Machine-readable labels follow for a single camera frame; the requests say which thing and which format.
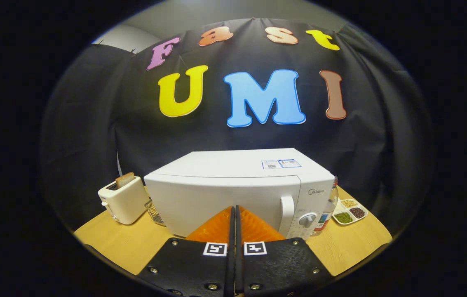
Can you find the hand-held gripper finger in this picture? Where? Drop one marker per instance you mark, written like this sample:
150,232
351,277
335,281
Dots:
230,264
238,264

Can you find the white microwave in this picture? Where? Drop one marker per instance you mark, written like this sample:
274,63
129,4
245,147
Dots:
217,194

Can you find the clear plastic water bottle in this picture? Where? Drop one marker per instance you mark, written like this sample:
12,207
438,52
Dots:
329,210

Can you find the white toaster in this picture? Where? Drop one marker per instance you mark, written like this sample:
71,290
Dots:
128,204

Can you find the white divided dish of beans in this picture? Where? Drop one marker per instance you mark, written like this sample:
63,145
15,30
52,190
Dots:
350,214

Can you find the brown toast slice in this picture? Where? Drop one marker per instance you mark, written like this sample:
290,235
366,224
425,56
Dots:
125,180

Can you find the black backdrop cloth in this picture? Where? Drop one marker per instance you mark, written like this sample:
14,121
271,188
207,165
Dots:
93,123

